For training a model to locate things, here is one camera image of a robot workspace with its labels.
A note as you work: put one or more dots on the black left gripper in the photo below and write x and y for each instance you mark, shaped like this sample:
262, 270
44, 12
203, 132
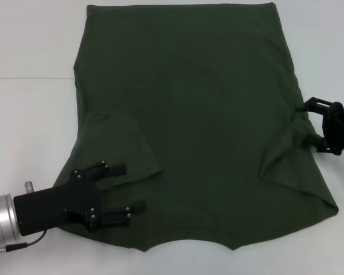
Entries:
54, 206

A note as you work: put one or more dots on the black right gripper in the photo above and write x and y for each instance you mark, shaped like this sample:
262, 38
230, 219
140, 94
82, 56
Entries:
341, 131

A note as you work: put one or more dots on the dark green t-shirt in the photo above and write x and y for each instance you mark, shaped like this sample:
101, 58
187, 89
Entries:
189, 114

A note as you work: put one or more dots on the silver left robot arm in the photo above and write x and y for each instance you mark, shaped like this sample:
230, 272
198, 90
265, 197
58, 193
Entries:
1, 217

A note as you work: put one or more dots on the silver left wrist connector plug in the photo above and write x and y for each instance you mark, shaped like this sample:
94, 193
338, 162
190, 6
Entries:
29, 188

